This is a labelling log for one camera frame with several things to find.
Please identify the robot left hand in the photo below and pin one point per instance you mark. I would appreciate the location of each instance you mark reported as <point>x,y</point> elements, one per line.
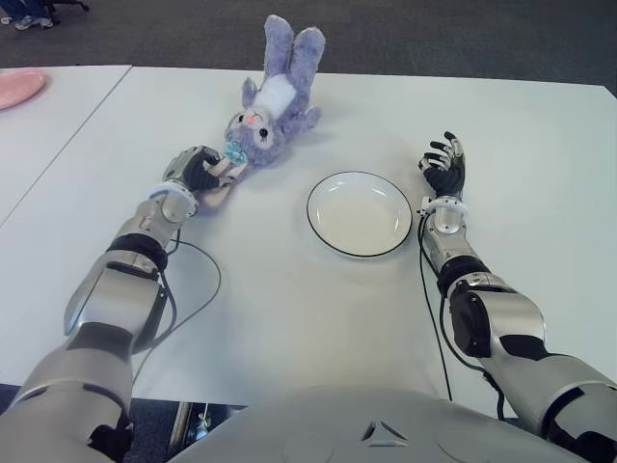
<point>195,169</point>

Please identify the robot right arm silver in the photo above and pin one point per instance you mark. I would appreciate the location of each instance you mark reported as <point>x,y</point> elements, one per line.
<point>506,318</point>

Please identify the pink plate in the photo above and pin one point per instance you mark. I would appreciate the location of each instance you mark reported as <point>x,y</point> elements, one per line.
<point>17,87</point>

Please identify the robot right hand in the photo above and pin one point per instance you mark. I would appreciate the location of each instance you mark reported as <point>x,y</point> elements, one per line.
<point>448,176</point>

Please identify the white plate black rim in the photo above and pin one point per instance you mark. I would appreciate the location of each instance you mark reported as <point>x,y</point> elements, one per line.
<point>359,217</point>

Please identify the robot left arm silver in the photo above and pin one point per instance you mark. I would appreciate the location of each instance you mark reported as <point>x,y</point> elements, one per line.
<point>111,299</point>

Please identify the metal table leg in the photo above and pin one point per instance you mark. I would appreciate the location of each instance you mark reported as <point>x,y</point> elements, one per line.
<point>179,424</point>

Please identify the purple plush bunny doll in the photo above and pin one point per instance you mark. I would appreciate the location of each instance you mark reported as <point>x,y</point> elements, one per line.
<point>279,120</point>

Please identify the white sneaker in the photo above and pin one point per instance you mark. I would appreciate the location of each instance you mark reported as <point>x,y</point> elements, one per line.
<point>26,23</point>

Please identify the grey robot torso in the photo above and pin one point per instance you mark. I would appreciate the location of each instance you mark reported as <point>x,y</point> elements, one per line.
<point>376,410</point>

